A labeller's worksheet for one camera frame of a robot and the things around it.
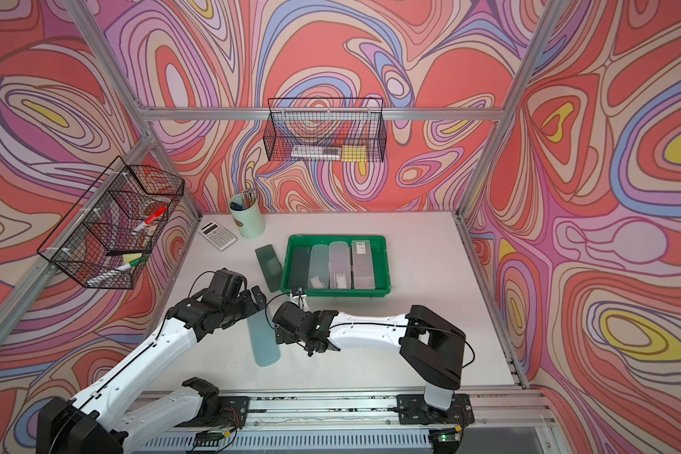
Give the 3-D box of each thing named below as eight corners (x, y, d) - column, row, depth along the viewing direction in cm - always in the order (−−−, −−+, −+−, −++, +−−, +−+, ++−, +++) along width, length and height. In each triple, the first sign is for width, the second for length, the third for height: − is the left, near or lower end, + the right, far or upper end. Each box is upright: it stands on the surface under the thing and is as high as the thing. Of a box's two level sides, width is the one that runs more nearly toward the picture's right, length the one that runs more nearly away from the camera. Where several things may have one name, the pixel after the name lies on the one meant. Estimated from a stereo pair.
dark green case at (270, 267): (270, 293, 98) (268, 289, 95) (255, 254, 109) (253, 249, 107) (288, 286, 100) (287, 281, 97) (272, 247, 111) (270, 243, 109)
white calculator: (199, 233, 116) (197, 230, 115) (216, 222, 121) (214, 218, 119) (222, 252, 110) (220, 248, 108) (239, 239, 114) (237, 236, 113)
